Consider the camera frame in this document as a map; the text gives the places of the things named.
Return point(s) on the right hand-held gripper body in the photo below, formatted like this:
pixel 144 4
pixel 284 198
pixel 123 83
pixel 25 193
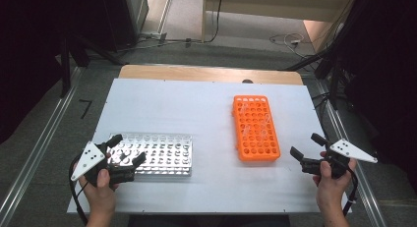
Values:
pixel 350 151

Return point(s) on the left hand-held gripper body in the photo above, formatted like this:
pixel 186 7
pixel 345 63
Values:
pixel 88 159

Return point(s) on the silver metal test tube rack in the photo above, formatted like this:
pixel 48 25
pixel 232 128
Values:
pixel 164 151

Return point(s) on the clear glass test tube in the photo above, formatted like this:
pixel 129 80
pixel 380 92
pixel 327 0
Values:
pixel 264 134
pixel 247 130
pixel 267 119
pixel 245 109

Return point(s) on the orange plastic test tube rack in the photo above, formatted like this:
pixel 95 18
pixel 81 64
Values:
pixel 259 148

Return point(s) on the person's left hand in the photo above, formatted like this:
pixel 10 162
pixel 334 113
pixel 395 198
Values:
pixel 100 197

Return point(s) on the person's right hand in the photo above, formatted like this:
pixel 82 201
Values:
pixel 329 194

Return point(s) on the black metal stand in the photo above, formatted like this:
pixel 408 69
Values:
pixel 65 73
pixel 334 86

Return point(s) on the white board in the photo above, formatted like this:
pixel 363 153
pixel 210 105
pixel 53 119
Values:
pixel 196 115

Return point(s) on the black curtain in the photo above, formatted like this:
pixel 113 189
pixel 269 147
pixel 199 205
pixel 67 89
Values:
pixel 29 56
pixel 387 73

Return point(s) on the wooden table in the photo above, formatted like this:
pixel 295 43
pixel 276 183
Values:
pixel 196 73

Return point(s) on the dark cabinet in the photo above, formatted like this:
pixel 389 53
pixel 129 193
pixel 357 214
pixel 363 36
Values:
pixel 124 17

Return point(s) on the aluminium floor rail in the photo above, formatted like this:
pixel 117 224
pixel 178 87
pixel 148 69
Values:
pixel 364 187
pixel 44 135

